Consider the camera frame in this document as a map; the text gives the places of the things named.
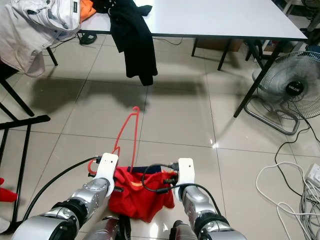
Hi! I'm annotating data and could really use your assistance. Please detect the red polo shirt navy collar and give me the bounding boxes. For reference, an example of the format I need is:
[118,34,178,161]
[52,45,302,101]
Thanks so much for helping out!
[109,166,180,224]

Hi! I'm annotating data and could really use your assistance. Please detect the red plastic hanger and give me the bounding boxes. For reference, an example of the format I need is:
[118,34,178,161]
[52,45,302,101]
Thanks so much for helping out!
[87,106,141,177]

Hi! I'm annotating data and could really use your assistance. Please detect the robot left leg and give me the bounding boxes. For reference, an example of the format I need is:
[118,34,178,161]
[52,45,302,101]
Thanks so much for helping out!
[85,215,131,240]

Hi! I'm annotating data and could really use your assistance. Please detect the chrome garment rack black base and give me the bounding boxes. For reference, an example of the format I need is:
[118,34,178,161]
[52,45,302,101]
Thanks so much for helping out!
[0,114,52,235]

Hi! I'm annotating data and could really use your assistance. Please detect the black garment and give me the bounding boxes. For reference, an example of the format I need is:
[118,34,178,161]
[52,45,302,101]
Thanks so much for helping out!
[91,0,158,87]

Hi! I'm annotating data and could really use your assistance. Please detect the white power strip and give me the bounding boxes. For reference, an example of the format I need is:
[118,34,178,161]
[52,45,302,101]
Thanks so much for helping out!
[305,162,320,190]

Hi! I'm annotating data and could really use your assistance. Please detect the flat brown carton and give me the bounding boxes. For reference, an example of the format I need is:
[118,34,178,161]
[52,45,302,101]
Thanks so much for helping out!
[195,39,248,55]

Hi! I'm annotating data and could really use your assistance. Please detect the black floor fan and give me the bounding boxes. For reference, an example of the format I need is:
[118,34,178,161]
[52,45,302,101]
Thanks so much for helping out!
[244,50,320,136]

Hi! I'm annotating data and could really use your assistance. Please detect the black shoe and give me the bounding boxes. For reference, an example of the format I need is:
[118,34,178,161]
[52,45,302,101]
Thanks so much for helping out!
[78,31,98,47]

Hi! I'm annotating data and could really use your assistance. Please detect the white table black legs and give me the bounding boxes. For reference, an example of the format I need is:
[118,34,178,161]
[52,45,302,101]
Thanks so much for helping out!
[0,0,310,119]

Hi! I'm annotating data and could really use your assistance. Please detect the beige jeans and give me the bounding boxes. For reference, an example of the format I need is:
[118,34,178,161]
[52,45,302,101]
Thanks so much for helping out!
[0,0,82,78]

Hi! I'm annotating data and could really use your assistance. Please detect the orange cloth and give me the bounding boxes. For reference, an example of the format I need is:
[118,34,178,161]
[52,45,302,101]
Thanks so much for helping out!
[80,0,97,23]

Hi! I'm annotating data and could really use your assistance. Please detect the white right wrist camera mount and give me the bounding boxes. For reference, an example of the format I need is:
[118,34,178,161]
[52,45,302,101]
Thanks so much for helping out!
[176,158,196,189]

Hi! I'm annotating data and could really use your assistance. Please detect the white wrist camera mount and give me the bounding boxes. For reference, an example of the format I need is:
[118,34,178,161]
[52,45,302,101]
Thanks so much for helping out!
[176,158,196,189]
[97,152,120,193]

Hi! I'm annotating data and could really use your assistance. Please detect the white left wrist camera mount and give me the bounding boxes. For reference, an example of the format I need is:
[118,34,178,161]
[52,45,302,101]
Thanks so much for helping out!
[97,152,120,193]

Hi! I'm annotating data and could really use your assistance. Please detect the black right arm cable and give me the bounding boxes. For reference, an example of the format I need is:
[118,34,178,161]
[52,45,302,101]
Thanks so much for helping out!
[142,162,226,216]

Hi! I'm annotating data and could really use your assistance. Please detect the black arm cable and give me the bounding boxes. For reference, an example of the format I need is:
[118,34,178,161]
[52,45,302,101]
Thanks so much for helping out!
[22,156,102,223]
[142,162,226,216]

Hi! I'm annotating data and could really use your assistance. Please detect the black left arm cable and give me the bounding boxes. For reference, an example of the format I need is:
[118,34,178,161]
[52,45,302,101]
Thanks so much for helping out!
[22,156,102,223]

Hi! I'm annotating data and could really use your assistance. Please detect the white floor cable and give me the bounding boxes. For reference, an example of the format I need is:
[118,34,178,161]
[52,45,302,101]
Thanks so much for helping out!
[256,160,320,231]

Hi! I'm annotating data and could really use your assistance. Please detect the black fan power cord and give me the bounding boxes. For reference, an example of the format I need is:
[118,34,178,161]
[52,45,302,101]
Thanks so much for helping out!
[274,117,320,196]

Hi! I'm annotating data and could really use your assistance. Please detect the grey cable bundle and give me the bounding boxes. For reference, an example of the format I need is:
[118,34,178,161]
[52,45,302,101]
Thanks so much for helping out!
[297,185,320,236]

